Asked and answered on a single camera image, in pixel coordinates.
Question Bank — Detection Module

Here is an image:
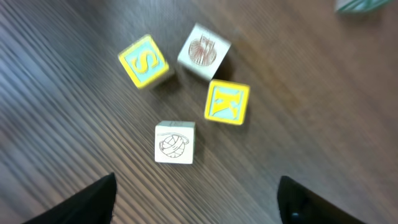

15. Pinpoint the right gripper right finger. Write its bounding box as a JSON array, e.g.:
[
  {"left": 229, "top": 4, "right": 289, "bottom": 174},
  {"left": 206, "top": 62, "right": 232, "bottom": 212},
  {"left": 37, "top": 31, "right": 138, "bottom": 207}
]
[{"left": 277, "top": 175, "right": 364, "bottom": 224}]

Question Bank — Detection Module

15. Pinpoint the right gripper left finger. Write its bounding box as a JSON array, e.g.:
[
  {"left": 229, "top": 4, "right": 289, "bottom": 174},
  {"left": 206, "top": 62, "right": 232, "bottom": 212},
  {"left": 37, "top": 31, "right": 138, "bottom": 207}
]
[{"left": 24, "top": 172, "right": 117, "bottom": 224}]

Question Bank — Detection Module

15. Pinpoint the yellow block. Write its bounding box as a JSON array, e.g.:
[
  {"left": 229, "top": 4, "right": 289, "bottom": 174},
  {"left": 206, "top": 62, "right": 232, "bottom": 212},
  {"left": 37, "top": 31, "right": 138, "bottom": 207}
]
[
  {"left": 204, "top": 80, "right": 250, "bottom": 125},
  {"left": 118, "top": 34, "right": 175, "bottom": 89}
]

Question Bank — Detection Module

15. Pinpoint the white teal block centre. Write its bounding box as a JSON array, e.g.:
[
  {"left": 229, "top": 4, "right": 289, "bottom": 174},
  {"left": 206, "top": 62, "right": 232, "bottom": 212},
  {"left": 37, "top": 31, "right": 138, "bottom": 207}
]
[{"left": 335, "top": 0, "right": 392, "bottom": 14}]

